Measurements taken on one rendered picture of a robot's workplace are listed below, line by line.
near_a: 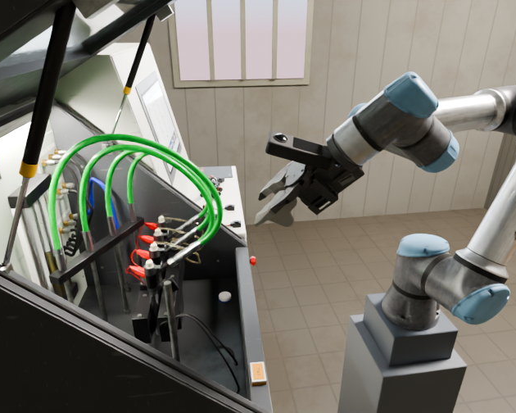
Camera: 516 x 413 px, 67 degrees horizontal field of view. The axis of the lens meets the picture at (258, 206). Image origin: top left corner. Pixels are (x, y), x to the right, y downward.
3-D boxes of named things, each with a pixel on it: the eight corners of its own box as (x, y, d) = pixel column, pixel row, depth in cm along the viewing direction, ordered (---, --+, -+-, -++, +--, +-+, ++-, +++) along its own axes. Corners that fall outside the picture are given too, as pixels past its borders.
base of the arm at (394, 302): (420, 292, 117) (426, 264, 113) (450, 327, 103) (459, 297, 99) (373, 297, 115) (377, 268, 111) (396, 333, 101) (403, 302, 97)
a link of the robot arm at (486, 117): (508, 77, 97) (345, 93, 78) (554, 83, 88) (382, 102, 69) (495, 124, 101) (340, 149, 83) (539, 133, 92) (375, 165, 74)
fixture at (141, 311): (178, 361, 102) (173, 315, 95) (139, 365, 101) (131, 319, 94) (186, 283, 132) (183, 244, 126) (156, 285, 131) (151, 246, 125)
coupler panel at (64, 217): (71, 250, 110) (46, 142, 97) (58, 251, 110) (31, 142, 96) (84, 228, 122) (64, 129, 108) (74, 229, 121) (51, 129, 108)
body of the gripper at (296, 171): (314, 218, 71) (367, 180, 65) (279, 190, 68) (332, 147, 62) (313, 193, 77) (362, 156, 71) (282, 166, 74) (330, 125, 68)
